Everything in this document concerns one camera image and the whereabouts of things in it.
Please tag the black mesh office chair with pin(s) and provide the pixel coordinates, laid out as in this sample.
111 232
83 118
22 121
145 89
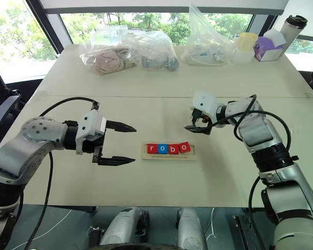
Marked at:
2 104

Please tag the translucent white container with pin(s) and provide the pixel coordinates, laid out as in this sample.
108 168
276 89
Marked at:
242 56

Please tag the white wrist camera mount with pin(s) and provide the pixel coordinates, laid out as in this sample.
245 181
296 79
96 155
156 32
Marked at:
91 125
206 102

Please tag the plastic bag with grey items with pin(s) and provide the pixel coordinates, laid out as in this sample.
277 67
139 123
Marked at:
156 60

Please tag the yellow plastic cup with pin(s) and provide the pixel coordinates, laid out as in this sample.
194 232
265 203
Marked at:
247 41

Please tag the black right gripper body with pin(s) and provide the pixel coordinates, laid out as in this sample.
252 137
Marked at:
200 117

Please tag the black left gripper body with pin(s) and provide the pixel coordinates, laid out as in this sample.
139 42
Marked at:
94 144

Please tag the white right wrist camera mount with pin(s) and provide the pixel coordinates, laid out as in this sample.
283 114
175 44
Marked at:
206 102

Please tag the red letter b tile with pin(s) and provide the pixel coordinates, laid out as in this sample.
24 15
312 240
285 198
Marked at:
173 148

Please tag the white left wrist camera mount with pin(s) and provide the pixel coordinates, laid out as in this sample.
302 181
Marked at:
91 125

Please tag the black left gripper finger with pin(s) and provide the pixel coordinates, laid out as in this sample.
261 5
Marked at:
114 161
120 127

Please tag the blue letter o tile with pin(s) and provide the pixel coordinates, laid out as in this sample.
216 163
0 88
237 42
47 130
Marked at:
163 148

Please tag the red letter o tile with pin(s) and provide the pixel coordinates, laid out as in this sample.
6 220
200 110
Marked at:
184 147

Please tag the silver rounded robot leg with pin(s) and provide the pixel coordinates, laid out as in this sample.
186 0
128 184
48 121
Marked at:
121 229
189 230

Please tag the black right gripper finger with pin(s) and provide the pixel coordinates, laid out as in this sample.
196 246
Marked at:
197 129

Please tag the dark window mullion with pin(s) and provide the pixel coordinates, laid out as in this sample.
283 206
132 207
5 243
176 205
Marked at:
260 24
48 20

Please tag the white window header beam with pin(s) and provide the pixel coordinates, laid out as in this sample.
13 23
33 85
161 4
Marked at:
151 6

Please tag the purple tissue box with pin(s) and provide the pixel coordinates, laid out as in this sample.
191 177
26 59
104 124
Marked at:
266 50

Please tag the red letter r tile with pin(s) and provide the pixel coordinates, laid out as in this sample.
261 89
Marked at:
152 149

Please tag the wooden letter tray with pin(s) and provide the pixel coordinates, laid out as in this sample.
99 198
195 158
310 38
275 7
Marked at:
169 157

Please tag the plastic bag with pink cloth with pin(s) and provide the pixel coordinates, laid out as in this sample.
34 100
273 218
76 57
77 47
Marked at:
107 62

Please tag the black table foot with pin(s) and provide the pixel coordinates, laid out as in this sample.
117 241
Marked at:
86 209

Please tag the silver tumbler with black lid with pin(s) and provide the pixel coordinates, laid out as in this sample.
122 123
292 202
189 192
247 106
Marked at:
292 31

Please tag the black floor bracket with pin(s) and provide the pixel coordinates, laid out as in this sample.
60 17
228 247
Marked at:
242 231

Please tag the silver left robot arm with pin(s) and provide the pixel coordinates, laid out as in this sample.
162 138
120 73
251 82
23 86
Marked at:
28 151

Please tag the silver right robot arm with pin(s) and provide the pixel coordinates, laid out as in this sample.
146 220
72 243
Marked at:
266 145

